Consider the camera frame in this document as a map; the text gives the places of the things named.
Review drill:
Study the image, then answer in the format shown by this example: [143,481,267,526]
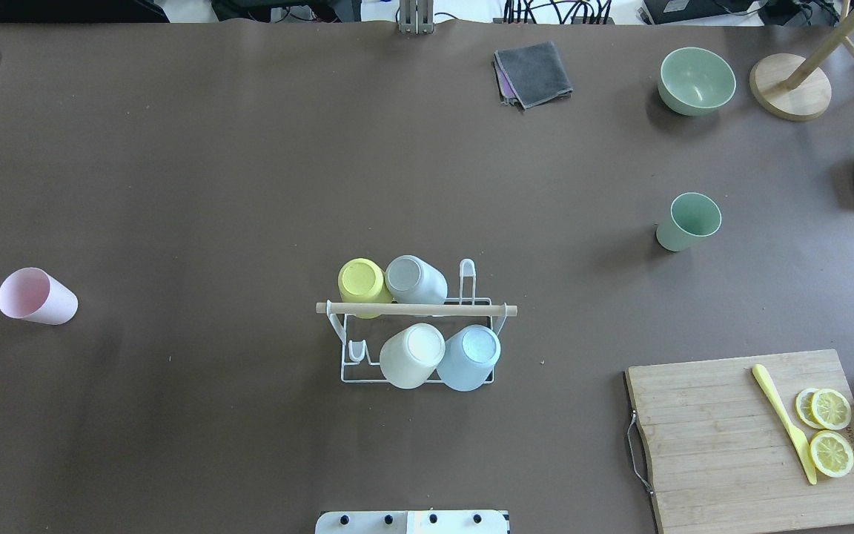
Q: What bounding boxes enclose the wooden mug tree stand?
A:
[749,9,854,122]

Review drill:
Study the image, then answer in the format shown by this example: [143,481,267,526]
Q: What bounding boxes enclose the aluminium frame post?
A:
[399,0,434,35]

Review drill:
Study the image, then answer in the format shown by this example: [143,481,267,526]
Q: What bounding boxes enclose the green plastic cup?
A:
[655,192,722,252]

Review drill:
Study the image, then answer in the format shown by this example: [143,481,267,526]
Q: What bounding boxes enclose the cream white cup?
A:
[380,323,446,389]

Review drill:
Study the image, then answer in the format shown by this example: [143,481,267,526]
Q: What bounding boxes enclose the yellow plastic knife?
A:
[752,363,818,484]

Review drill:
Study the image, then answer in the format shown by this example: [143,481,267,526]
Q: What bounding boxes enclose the green bowl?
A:
[658,47,736,117]

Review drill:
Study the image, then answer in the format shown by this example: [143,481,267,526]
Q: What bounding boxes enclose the pink folded cloth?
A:
[492,60,519,105]

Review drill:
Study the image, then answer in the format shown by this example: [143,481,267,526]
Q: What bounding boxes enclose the light blue cup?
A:
[437,325,501,392]

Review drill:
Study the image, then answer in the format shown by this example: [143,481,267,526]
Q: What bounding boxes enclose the wooden cutting board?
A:
[626,349,854,533]

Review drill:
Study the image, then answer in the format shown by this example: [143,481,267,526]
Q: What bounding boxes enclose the pink plastic cup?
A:
[0,267,79,325]

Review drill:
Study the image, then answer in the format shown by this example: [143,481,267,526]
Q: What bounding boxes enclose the grey folded cloth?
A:
[494,41,573,109]

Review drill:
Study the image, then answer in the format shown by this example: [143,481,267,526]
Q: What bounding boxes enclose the lemon slice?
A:
[809,430,854,478]
[794,388,824,429]
[810,388,852,432]

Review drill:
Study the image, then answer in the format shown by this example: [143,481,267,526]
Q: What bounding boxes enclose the white wire cup rack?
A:
[315,258,518,384]

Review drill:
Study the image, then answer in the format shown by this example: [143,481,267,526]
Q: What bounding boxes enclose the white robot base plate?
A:
[315,508,511,533]

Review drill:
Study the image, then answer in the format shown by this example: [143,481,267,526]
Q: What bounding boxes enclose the yellow cup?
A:
[337,258,394,304]

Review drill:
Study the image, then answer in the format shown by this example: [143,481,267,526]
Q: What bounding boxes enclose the grey cup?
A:
[385,254,448,305]

